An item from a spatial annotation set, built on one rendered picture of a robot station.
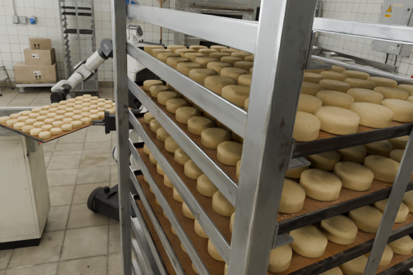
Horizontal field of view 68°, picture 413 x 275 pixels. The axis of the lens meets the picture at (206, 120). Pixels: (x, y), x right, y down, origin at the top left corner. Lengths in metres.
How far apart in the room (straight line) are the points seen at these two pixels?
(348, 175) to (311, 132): 0.13
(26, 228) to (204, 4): 3.97
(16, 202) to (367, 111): 2.12
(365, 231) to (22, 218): 2.10
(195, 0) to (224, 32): 4.76
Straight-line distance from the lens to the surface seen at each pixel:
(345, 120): 0.37
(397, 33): 0.70
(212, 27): 0.38
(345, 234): 0.50
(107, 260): 2.30
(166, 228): 0.75
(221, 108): 0.37
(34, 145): 2.13
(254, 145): 0.26
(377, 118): 0.42
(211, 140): 0.48
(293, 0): 0.23
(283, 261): 0.43
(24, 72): 5.82
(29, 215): 2.33
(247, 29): 0.32
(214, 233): 0.45
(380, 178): 0.50
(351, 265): 0.59
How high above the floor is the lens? 1.62
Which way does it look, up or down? 21 degrees down
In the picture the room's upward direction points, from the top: 4 degrees clockwise
